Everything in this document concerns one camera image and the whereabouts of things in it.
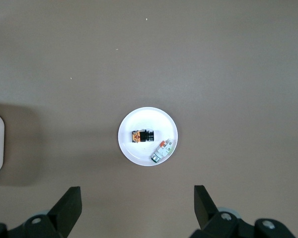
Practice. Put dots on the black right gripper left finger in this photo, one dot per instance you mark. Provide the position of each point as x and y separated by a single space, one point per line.
69 205

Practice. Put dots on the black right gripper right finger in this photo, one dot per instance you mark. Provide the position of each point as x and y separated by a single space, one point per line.
204 205

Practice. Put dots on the orange black push switch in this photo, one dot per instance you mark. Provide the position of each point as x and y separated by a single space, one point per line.
142 136

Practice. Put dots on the pink round plate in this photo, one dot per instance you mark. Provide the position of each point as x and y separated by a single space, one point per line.
144 121

